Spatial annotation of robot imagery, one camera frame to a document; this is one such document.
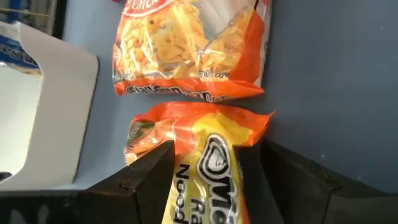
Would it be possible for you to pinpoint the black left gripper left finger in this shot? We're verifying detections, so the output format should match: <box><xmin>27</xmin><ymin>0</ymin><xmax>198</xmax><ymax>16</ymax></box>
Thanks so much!
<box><xmin>81</xmin><ymin>140</ymin><xmax>176</xmax><ymax>224</ymax></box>

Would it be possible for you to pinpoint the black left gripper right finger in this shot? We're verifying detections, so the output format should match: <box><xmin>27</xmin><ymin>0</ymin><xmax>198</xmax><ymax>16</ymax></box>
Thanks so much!
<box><xmin>233</xmin><ymin>140</ymin><xmax>386</xmax><ymax>224</ymax></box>

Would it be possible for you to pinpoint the orange chicken noodle pack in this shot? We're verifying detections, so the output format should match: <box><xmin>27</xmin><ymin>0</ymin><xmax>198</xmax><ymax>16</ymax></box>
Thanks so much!
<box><xmin>112</xmin><ymin>0</ymin><xmax>273</xmax><ymax>103</ymax></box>
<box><xmin>123</xmin><ymin>101</ymin><xmax>275</xmax><ymax>224</ymax></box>

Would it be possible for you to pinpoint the blue soy sauce noodle pack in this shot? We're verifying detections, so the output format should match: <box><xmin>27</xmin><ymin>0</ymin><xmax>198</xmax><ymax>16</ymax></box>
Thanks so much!
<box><xmin>0</xmin><ymin>23</ymin><xmax>43</xmax><ymax>77</ymax></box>

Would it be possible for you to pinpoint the white plastic bin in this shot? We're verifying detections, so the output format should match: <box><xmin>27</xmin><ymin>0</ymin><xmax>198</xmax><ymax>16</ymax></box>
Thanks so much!
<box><xmin>0</xmin><ymin>20</ymin><xmax>100</xmax><ymax>191</ymax></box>

